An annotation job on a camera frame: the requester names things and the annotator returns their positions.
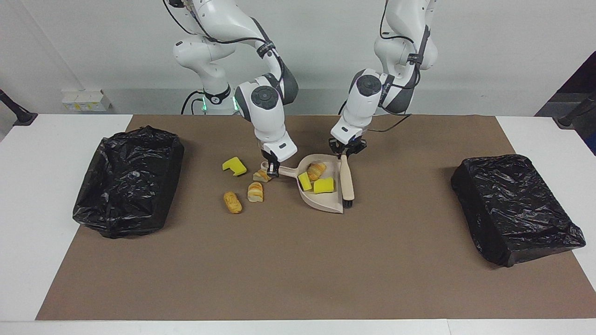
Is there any bin with black bag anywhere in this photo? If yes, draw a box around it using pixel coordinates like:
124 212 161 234
450 154 587 268
72 125 185 239

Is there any beige plastic dustpan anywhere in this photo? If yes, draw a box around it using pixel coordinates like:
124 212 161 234
260 154 345 214

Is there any white wall socket box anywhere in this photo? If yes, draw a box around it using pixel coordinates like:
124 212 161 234
61 89 112 112

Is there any black cable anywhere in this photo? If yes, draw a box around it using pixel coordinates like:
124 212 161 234
181 90 206 115
366 113 412 133

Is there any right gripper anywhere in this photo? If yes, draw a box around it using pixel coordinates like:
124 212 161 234
261 148 280 178

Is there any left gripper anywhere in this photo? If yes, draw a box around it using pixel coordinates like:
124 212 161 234
328 136 368 157

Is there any brown bread roll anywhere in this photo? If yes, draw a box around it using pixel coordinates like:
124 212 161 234
223 191 243 214

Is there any beige brush with black bristles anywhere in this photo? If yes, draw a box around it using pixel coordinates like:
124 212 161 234
339 154 356 208

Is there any black stand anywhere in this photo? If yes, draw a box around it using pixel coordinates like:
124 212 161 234
0 88 38 127
553 91 596 129

